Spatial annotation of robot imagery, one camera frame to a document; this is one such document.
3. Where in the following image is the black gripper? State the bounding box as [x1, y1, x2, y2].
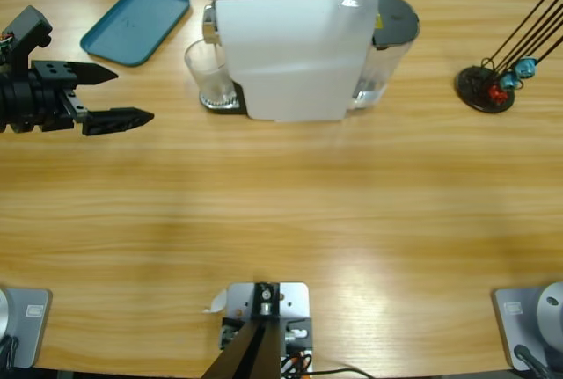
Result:
[0, 60, 156, 137]

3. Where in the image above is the clear glass cup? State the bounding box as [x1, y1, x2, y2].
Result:
[183, 38, 237, 110]

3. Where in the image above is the white capsule coffee machine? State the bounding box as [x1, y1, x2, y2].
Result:
[200, 0, 380, 124]

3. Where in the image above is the teal plastic tray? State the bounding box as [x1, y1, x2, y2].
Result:
[79, 0, 191, 68]

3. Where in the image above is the metal drip tray grille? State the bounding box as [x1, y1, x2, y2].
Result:
[200, 88, 242, 112]

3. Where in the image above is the white tape tag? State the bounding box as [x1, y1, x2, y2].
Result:
[201, 288, 229, 314]

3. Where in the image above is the black capsule holder with rods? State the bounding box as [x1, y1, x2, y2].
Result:
[455, 0, 563, 115]

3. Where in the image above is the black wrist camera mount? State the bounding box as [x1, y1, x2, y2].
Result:
[0, 4, 54, 73]

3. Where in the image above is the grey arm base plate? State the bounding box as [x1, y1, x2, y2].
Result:
[491, 281, 563, 372]
[0, 287, 53, 369]

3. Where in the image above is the black base cable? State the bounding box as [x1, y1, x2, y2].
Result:
[0, 335, 19, 369]
[513, 343, 551, 379]

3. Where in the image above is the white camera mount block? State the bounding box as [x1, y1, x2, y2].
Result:
[219, 281, 314, 374]

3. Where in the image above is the dark camera post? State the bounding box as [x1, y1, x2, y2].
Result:
[205, 281, 282, 379]

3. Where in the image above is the orange connector cable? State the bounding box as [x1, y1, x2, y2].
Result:
[283, 350, 311, 374]

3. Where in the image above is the thin black cable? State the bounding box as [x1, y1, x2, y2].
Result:
[307, 367, 375, 379]

